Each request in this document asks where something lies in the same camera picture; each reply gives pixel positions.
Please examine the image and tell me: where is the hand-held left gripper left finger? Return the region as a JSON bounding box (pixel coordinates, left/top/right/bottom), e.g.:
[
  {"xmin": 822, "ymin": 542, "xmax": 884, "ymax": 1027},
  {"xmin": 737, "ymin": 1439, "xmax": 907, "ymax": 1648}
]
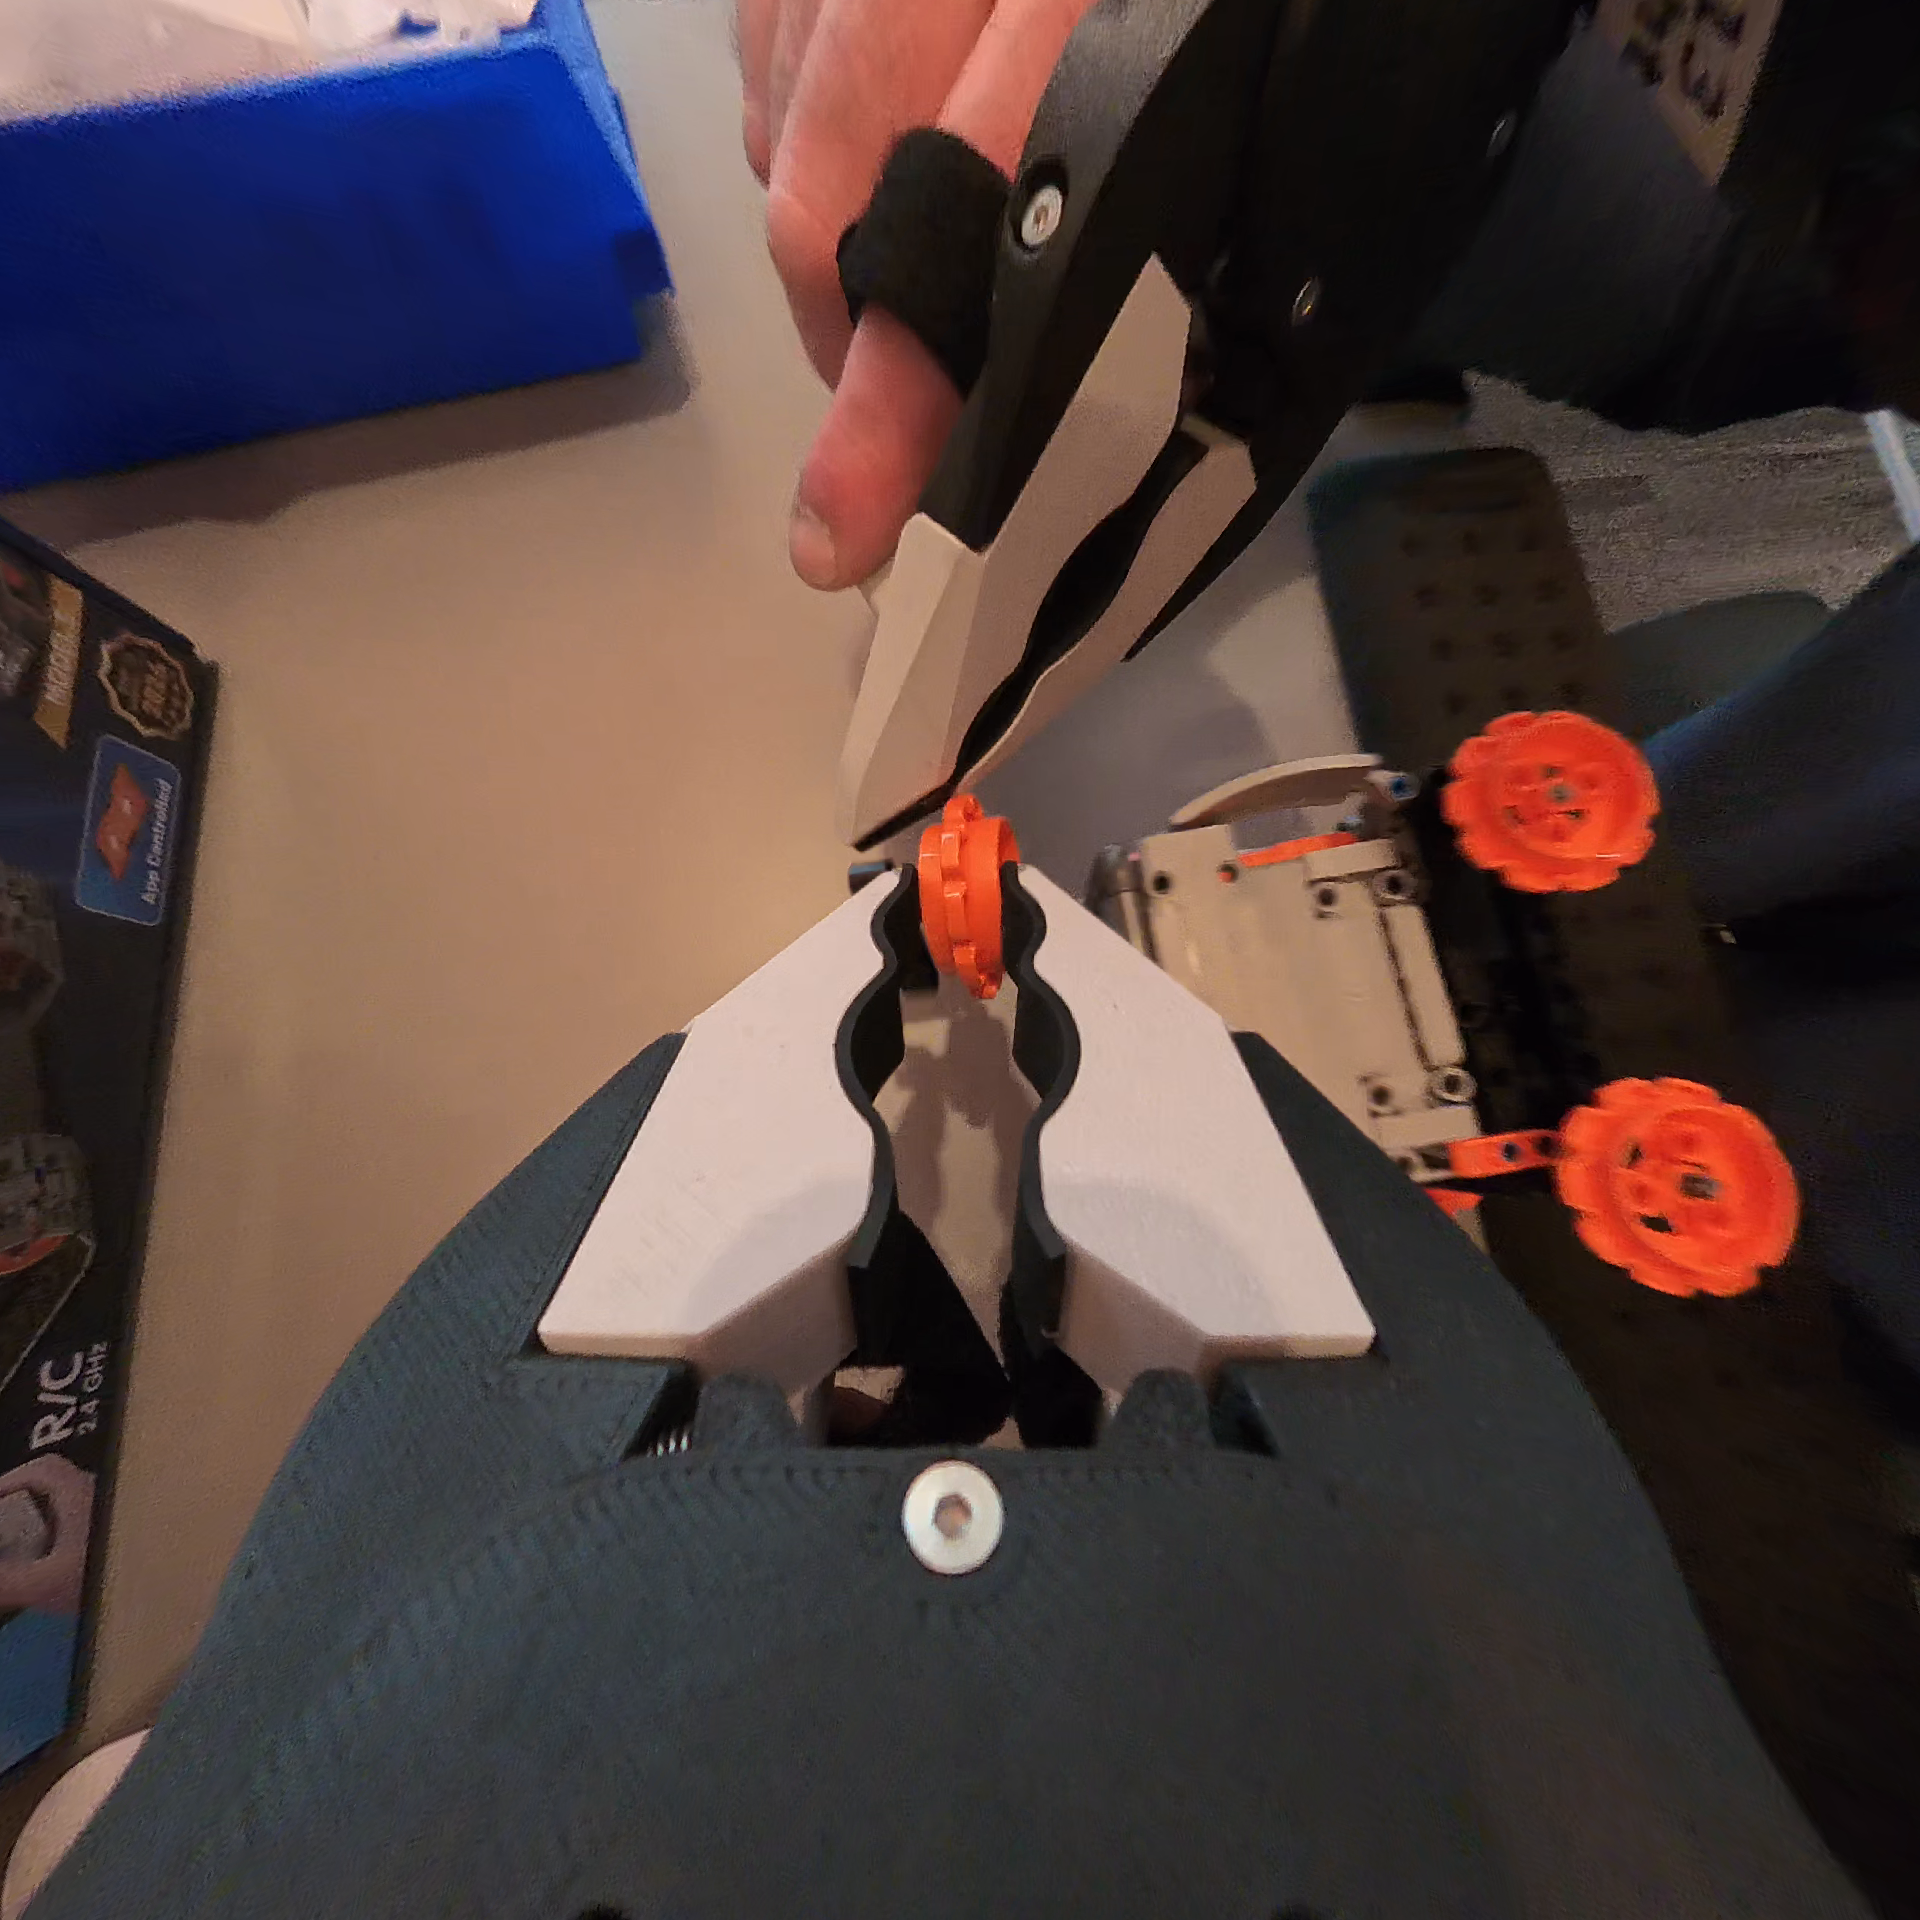
[{"xmin": 542, "ymin": 880, "xmax": 918, "ymax": 1380}]

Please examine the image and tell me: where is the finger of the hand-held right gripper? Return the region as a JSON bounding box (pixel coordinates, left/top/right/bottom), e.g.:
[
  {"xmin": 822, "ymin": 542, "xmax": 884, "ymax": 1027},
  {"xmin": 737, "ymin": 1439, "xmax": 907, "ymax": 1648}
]
[
  {"xmin": 847, "ymin": 254, "xmax": 1206, "ymax": 848},
  {"xmin": 960, "ymin": 450, "xmax": 1264, "ymax": 748}
]

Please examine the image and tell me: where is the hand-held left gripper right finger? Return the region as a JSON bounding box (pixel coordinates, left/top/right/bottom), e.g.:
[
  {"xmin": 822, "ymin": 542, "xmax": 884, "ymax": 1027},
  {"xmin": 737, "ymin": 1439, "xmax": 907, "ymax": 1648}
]
[{"xmin": 1010, "ymin": 884, "xmax": 1375, "ymax": 1372}]

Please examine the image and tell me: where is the black grey toy robot vehicle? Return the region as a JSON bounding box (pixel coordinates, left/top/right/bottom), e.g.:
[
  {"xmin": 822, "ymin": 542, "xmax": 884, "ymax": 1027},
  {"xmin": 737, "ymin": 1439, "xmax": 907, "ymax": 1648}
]
[{"xmin": 1089, "ymin": 751, "xmax": 1561, "ymax": 1217}]

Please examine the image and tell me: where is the orange toy gear wheel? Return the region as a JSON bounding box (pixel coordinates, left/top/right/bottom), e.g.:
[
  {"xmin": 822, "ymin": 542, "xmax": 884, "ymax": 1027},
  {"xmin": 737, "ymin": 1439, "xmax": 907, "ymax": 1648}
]
[
  {"xmin": 1439, "ymin": 713, "xmax": 1661, "ymax": 895},
  {"xmin": 1557, "ymin": 1074, "xmax": 1807, "ymax": 1299},
  {"xmin": 918, "ymin": 796, "xmax": 1022, "ymax": 999}
]

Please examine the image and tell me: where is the person's right hand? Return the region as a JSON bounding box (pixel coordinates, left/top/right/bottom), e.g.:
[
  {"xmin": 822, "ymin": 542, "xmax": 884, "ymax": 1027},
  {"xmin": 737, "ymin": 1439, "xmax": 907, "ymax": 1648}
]
[{"xmin": 737, "ymin": 0, "xmax": 1098, "ymax": 592}]

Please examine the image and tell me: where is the black dimpled mat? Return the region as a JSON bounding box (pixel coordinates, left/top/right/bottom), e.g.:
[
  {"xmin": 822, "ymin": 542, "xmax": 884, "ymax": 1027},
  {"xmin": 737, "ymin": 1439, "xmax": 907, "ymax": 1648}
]
[{"xmin": 1308, "ymin": 450, "xmax": 1920, "ymax": 1920}]

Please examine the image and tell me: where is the blue robot kit box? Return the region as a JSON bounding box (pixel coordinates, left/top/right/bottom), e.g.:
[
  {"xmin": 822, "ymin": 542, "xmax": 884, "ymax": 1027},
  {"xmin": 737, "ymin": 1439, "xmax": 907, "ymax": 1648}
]
[{"xmin": 0, "ymin": 526, "xmax": 218, "ymax": 1772}]

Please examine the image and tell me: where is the blue plastic bin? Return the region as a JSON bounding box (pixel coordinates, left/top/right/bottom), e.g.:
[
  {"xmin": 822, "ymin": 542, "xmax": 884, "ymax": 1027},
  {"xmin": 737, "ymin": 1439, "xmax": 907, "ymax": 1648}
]
[{"xmin": 0, "ymin": 0, "xmax": 670, "ymax": 497}]

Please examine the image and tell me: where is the wooden book stand white base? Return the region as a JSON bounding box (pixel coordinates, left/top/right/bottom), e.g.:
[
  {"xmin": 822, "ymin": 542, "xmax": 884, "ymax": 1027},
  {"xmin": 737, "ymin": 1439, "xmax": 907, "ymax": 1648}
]
[{"xmin": 0, "ymin": 1727, "xmax": 153, "ymax": 1881}]

